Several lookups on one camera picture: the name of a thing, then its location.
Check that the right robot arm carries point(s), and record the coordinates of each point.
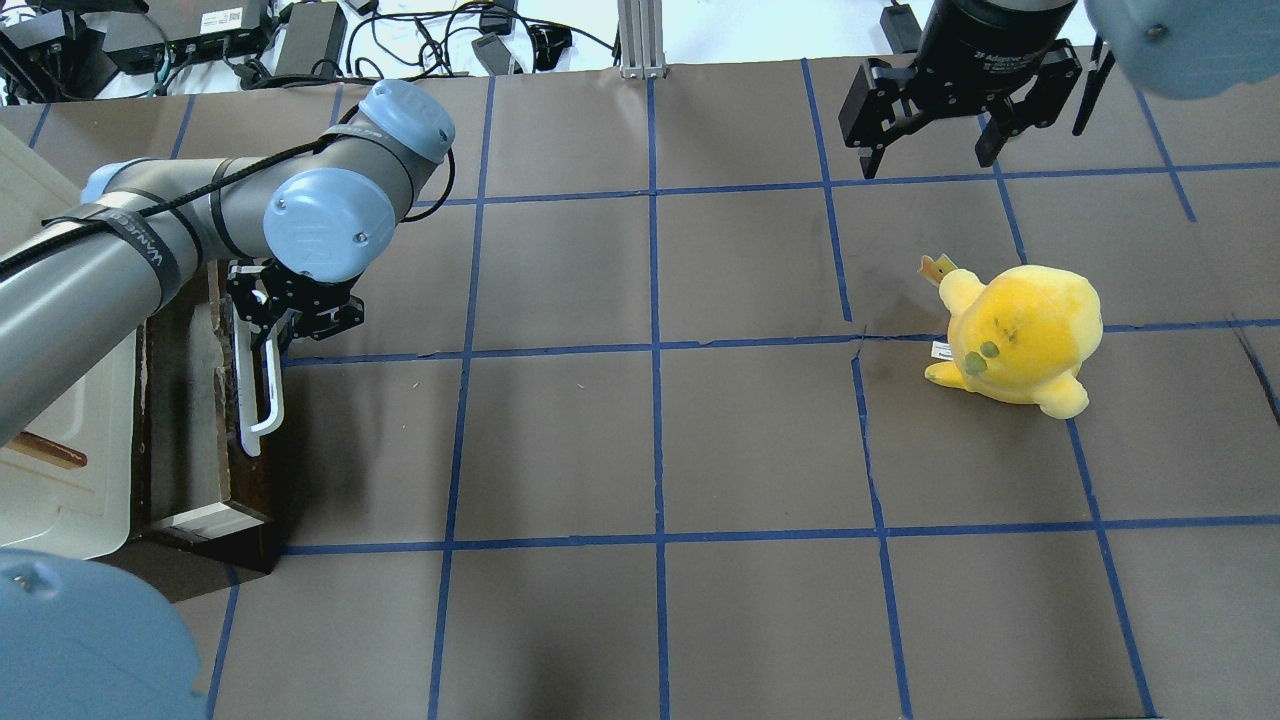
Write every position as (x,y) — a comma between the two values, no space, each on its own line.
(1184,50)

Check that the aluminium frame post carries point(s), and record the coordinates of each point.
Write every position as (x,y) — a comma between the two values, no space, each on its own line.
(640,48)

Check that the dark wooden drawer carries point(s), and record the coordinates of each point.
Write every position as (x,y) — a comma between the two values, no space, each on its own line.
(203,512)

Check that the white plastic storage box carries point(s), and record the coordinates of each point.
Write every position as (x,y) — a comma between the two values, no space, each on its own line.
(80,512)

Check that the white drawer handle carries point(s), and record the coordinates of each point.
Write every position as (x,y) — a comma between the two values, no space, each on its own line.
(260,396)

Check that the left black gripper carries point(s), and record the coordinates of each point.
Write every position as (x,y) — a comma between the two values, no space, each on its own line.
(291,302)

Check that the yellow plush toy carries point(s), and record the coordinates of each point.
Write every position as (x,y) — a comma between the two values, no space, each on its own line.
(1021,338)

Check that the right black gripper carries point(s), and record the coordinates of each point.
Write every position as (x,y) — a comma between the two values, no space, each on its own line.
(983,42)

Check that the black power adapter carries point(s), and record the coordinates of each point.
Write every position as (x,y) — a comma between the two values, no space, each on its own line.
(313,36)

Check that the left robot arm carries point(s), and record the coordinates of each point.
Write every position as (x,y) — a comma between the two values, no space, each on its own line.
(85,640)

